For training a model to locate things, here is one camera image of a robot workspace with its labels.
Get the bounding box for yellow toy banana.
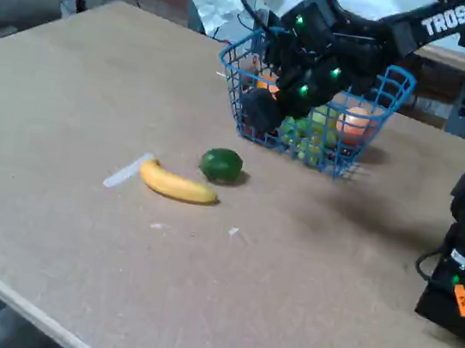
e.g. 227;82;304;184
136;156;223;207

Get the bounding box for orange toy fruit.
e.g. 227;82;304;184
254;73;281;98

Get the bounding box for green toy grapes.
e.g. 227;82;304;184
275;99;345;171

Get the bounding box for peach coloured toy fruit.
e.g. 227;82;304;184
333;105;377;149

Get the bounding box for round green toy fruit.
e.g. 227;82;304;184
196;145;245;186

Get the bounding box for wooden workbench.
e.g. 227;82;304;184
398;34;465;142

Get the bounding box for long white tape strip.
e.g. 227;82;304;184
101;146;157;195

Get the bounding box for blue wire basket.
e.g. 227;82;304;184
203;23;422;189

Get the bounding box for small black camera box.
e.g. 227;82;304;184
278;0;342;40

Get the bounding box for black arm base cable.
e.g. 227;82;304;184
413;247;448;282

